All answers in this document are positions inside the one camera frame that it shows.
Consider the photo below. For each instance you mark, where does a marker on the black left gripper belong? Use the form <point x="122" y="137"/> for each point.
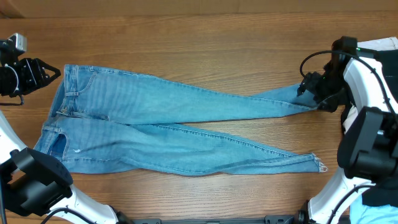
<point x="37" y="78"/>

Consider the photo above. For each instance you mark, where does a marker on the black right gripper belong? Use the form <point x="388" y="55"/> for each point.
<point x="313" y="87"/>

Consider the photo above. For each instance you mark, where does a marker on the light blue denim jeans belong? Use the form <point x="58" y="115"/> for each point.
<point x="105" y="120"/>

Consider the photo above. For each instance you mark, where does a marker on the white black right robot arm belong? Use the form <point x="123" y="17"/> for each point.
<point x="340" y="192"/>

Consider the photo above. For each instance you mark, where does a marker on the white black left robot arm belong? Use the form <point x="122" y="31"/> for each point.
<point x="34" y="181"/>

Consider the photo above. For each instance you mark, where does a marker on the black garment in pile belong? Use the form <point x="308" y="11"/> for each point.
<point x="369" y="148"/>

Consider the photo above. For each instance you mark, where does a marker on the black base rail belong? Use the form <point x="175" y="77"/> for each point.
<point x="268" y="219"/>

